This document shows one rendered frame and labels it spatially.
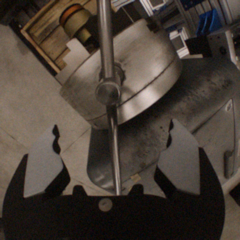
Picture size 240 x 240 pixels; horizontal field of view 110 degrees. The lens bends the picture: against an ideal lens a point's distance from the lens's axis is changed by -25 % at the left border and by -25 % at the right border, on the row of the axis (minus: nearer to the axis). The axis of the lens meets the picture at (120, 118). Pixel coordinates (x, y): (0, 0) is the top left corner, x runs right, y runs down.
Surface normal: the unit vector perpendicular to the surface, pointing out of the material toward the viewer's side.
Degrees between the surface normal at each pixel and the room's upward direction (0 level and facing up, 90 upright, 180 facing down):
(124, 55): 2
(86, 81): 22
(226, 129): 0
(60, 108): 0
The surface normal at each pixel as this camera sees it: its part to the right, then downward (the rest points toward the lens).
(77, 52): 0.23, 0.34
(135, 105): 0.04, 0.49
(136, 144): -0.35, -0.25
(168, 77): 0.41, 0.18
